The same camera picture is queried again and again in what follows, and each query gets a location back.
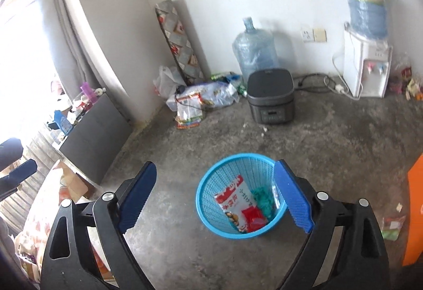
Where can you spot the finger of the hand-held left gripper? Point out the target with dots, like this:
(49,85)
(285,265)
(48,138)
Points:
(23,171)
(10,151)

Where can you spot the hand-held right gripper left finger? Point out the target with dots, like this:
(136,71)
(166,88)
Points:
(138,197)

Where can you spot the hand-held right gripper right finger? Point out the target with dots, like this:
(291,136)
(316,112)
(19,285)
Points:
(294,197)

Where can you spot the green white plastic bag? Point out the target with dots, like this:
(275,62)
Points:
(264,201)

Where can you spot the red white snack bag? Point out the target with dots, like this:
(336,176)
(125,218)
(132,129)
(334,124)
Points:
(234,197)

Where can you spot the blue plastic basket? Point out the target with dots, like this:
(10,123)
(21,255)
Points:
(211,184)

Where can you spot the cardboard box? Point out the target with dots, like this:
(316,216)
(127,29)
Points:
(77,182)

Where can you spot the blue detergent bottle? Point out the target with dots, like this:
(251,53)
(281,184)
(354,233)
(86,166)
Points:
(63,123)

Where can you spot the grey cabinet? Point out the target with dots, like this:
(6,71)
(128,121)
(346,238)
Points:
(95,138)

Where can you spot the purple cup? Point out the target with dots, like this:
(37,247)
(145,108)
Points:
(87,93)

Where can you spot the crumpled green red wrapper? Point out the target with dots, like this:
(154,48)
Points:
(393,227)

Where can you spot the black rice cooker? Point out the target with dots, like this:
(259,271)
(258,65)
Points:
(271,95)

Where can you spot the orange plastic object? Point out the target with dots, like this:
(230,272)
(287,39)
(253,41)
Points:
(414,210)

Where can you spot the clear bag of packets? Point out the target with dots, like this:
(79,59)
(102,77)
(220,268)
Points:
(214,95)

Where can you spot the grey curtain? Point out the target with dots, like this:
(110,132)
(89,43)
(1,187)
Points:
(76,29)

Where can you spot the white water dispenser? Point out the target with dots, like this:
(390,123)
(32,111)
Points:
(362,72)

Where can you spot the clear blue water jug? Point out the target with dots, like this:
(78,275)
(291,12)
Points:
(256,52)

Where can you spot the patterned folded board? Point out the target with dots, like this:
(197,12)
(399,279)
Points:
(178,42)

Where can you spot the wrapped blue water jug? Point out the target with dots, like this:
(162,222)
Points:
(366,2)

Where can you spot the white wall socket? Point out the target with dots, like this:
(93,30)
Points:
(307,35)

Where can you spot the beige wall plate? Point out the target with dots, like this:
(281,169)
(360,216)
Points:
(320,34)

